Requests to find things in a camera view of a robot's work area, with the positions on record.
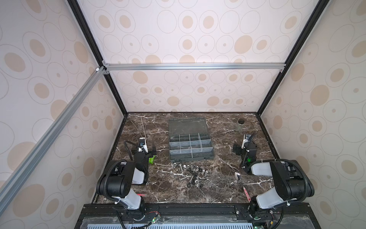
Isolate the horizontal aluminium rail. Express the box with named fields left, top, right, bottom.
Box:
left=105, top=63, right=286, bottom=71

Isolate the pile of nuts and screws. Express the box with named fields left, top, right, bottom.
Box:
left=171, top=162, right=212, bottom=188

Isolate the diagonal aluminium rail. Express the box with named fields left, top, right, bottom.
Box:
left=1, top=66, right=106, bottom=214

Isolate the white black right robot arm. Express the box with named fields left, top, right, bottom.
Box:
left=233, top=133, right=315, bottom=216

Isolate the pink handled metal spoon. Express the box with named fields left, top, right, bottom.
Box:
left=234, top=172, right=251, bottom=202

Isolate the clear plastic organizer box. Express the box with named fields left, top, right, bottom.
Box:
left=168, top=117, right=214, bottom=163

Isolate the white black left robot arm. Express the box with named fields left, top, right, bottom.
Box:
left=96, top=137, right=156, bottom=211

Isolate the black base frame rail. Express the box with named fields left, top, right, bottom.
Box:
left=75, top=203, right=320, bottom=229

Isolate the green plastic object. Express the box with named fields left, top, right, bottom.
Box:
left=149, top=155, right=156, bottom=164

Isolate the small glass jar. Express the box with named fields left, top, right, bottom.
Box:
left=235, top=118, right=245, bottom=132

